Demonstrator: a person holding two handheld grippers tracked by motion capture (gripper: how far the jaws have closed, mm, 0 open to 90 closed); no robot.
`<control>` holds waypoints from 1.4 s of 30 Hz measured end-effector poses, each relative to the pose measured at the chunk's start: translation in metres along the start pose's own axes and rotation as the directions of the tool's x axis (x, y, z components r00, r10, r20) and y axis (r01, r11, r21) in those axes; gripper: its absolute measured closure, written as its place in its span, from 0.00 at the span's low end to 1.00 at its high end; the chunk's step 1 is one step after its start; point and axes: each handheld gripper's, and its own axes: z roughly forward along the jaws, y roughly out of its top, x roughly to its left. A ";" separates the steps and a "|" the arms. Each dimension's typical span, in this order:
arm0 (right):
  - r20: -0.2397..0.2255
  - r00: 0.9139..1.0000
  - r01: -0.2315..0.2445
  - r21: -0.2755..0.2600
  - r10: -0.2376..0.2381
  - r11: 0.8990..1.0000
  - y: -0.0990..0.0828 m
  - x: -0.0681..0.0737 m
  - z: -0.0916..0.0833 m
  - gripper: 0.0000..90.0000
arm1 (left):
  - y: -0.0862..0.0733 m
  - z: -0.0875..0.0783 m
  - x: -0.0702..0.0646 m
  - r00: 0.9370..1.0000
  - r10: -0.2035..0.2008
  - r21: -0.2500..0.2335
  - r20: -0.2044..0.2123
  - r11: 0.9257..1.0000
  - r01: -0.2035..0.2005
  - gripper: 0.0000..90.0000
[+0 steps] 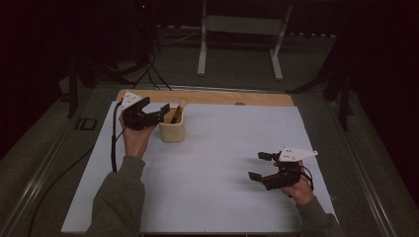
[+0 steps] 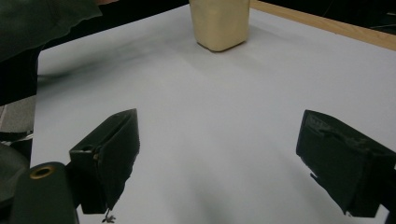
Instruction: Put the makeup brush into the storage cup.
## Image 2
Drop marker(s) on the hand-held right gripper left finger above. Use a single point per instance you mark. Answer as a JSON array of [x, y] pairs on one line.
[[115, 155]]

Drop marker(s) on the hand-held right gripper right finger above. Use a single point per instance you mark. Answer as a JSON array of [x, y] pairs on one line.
[[345, 161]]

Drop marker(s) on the beige square holder cup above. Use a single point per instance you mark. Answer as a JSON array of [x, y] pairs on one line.
[[219, 25]]

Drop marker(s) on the pale grey table sheet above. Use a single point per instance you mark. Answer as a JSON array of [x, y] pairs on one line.
[[218, 109]]

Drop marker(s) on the wooden table board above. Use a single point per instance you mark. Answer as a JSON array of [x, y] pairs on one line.
[[327, 25]]

